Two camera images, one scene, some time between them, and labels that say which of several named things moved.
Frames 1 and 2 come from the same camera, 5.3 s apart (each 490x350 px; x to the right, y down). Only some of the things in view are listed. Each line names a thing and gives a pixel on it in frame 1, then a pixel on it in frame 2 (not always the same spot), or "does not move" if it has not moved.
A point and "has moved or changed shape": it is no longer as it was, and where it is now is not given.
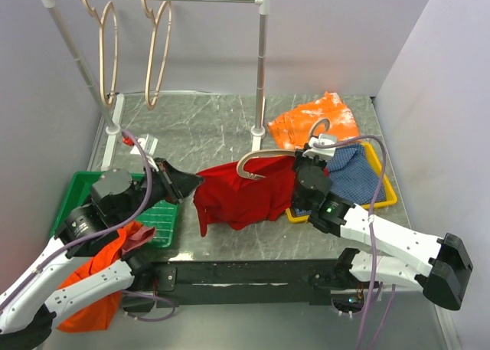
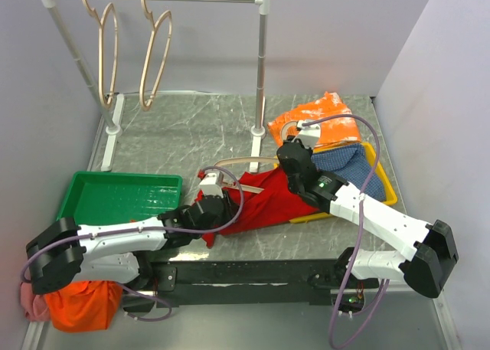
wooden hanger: x=246 y=155 → x=237 y=185
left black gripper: x=178 y=184 → x=230 y=210
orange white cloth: x=291 y=132 does not move
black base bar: x=235 y=282 does not move
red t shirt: x=223 y=196 has moved or changed shape
